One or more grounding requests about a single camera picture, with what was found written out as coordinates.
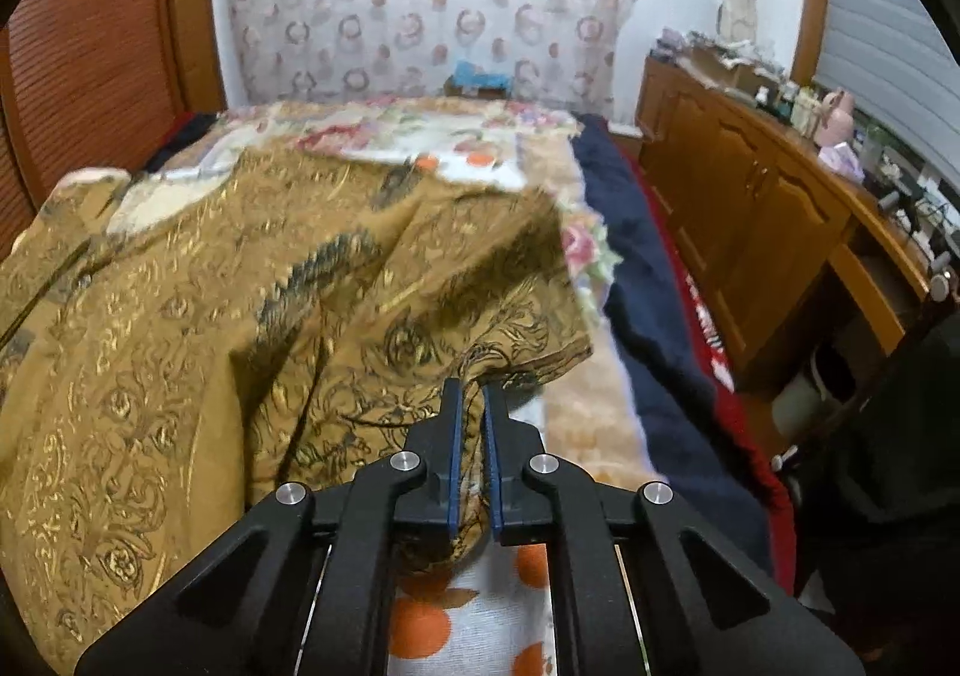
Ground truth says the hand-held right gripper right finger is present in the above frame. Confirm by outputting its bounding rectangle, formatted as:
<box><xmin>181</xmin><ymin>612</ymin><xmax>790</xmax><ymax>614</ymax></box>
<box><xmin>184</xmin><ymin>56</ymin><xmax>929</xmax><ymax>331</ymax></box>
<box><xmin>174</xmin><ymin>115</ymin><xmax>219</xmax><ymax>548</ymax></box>
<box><xmin>480</xmin><ymin>383</ymin><xmax>867</xmax><ymax>676</ymax></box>

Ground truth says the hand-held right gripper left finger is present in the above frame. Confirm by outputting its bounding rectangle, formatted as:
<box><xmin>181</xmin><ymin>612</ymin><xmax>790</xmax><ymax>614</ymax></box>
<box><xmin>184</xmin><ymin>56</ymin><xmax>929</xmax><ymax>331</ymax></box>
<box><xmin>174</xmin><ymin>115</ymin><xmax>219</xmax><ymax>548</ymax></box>
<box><xmin>75</xmin><ymin>378</ymin><xmax>470</xmax><ymax>676</ymax></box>

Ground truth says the gold patterned garment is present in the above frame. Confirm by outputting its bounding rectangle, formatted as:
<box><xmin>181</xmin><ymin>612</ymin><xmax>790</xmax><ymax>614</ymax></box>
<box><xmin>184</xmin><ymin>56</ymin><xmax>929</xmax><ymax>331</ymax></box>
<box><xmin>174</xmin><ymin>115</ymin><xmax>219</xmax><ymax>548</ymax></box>
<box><xmin>0</xmin><ymin>139</ymin><xmax>593</xmax><ymax>662</ymax></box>

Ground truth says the floral blanket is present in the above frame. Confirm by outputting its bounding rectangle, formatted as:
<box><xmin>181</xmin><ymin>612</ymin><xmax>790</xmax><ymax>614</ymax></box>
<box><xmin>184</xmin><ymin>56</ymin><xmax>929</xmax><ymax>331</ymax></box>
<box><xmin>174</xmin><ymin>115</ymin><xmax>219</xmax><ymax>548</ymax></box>
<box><xmin>150</xmin><ymin>97</ymin><xmax>668</xmax><ymax>489</ymax></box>

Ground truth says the white orange-print sheet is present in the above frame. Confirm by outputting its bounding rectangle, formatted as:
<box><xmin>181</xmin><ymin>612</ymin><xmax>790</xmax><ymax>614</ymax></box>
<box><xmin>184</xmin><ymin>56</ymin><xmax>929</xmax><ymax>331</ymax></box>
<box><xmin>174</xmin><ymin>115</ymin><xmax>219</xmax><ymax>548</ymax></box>
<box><xmin>105</xmin><ymin>121</ymin><xmax>560</xmax><ymax>676</ymax></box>

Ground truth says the navy blanket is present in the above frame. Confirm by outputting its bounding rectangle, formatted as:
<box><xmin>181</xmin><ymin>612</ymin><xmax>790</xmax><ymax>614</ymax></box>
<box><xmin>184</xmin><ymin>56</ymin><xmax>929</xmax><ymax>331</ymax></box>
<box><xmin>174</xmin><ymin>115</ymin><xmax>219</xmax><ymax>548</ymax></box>
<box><xmin>574</xmin><ymin>113</ymin><xmax>773</xmax><ymax>572</ymax></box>

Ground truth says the red blanket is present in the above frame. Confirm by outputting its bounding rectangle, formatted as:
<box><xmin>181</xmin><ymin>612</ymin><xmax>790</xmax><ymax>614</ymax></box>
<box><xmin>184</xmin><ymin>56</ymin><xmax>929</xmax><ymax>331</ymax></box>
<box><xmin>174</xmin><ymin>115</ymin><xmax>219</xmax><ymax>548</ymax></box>
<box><xmin>615</xmin><ymin>143</ymin><xmax>796</xmax><ymax>594</ymax></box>

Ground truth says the white bin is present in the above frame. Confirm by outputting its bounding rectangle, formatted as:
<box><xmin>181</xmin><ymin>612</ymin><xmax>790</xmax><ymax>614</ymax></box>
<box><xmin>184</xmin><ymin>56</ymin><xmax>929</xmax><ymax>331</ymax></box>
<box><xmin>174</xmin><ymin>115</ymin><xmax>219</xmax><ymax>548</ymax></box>
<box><xmin>772</xmin><ymin>353</ymin><xmax>856</xmax><ymax>437</ymax></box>

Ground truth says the wooden cabinet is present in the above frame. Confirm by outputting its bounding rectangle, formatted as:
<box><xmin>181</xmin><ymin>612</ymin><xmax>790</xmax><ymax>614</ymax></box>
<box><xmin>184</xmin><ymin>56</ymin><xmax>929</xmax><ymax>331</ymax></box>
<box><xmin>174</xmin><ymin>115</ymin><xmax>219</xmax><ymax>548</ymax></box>
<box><xmin>636</xmin><ymin>49</ymin><xmax>935</xmax><ymax>392</ymax></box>

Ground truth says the blue packet on box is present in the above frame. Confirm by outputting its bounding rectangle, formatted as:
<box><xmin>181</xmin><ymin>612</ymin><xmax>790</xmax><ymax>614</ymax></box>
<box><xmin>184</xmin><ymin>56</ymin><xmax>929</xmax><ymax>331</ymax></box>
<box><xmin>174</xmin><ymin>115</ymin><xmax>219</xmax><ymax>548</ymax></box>
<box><xmin>446</xmin><ymin>59</ymin><xmax>511</xmax><ymax>98</ymax></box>

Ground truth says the cardboard box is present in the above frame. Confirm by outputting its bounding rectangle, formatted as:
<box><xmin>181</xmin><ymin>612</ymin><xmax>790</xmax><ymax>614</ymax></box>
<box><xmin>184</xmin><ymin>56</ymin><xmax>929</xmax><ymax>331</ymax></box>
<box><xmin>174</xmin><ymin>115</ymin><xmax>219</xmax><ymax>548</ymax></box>
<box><xmin>679</xmin><ymin>46</ymin><xmax>781</xmax><ymax>93</ymax></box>

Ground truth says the pale purple packet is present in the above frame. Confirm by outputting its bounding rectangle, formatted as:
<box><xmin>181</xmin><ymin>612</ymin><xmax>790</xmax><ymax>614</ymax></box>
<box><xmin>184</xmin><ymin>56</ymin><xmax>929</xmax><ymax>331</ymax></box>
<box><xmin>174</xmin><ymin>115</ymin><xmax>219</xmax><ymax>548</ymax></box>
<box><xmin>817</xmin><ymin>143</ymin><xmax>865</xmax><ymax>183</ymax></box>

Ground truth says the pink pig figurine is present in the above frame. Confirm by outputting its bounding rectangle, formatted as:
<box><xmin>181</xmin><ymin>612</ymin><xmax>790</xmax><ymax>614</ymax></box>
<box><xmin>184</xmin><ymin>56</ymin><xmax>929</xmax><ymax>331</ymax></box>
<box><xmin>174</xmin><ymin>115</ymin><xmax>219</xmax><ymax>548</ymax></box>
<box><xmin>817</xmin><ymin>89</ymin><xmax>856</xmax><ymax>148</ymax></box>

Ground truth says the wooden wardrobe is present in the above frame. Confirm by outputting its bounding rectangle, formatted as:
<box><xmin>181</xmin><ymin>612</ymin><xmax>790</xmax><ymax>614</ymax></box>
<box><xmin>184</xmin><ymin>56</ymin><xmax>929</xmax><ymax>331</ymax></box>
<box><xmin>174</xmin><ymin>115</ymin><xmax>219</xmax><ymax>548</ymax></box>
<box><xmin>0</xmin><ymin>0</ymin><xmax>226</xmax><ymax>257</ymax></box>

